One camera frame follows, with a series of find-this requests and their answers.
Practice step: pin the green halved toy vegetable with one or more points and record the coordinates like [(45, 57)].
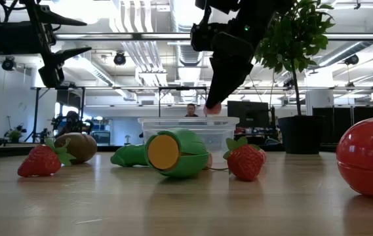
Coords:
[(192, 154)]

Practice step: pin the clear plastic tupperware container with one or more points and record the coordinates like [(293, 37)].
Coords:
[(212, 131)]

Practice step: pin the green leafy plant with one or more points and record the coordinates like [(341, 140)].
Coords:
[(291, 36)]

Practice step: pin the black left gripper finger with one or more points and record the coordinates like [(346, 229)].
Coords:
[(61, 20), (53, 75)]

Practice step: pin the brown toy kiwi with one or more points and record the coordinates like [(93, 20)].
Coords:
[(81, 147)]

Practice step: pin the red strawberry with long leaves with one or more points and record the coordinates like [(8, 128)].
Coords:
[(40, 162)]

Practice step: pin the person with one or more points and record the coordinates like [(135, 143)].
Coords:
[(71, 123), (191, 110)]

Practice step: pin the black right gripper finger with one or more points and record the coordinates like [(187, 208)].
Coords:
[(232, 73), (210, 95)]

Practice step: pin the black overhead beam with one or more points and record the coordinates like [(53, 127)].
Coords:
[(140, 36)]

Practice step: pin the black cabinet row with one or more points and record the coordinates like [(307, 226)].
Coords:
[(343, 124)]

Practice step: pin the small potted plant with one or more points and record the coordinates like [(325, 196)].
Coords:
[(14, 134)]

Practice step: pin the black ceiling spotlight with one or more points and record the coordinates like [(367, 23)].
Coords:
[(8, 64), (119, 59), (351, 60)]

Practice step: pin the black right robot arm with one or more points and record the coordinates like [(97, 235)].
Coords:
[(265, 10)]

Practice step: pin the black plant pot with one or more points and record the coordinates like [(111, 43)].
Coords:
[(301, 134)]

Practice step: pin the small pink toy fruit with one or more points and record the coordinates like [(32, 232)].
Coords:
[(213, 110)]

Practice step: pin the black monitor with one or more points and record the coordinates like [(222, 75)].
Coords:
[(248, 114)]

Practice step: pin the red toy tomato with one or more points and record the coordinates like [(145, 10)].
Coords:
[(369, 157)]

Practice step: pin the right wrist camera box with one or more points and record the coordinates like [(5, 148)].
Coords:
[(202, 36)]

